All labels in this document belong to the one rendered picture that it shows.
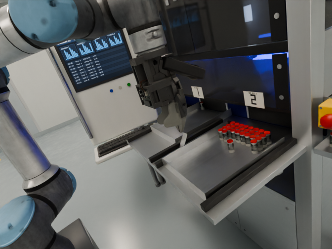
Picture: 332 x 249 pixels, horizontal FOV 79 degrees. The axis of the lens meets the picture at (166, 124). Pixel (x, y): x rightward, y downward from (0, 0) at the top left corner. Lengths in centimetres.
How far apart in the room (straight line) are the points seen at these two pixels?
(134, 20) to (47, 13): 16
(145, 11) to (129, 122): 106
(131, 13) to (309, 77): 49
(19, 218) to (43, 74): 531
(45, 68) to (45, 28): 553
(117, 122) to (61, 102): 457
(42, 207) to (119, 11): 57
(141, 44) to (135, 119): 102
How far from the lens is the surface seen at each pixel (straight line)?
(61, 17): 34
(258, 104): 81
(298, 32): 67
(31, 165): 74
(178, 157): 80
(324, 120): 67
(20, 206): 71
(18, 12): 37
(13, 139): 72
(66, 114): 596
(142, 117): 143
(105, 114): 138
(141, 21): 44
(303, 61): 68
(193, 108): 121
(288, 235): 118
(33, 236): 71
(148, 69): 45
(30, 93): 591
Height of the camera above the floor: 131
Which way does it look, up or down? 22 degrees down
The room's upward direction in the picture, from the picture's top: 18 degrees counter-clockwise
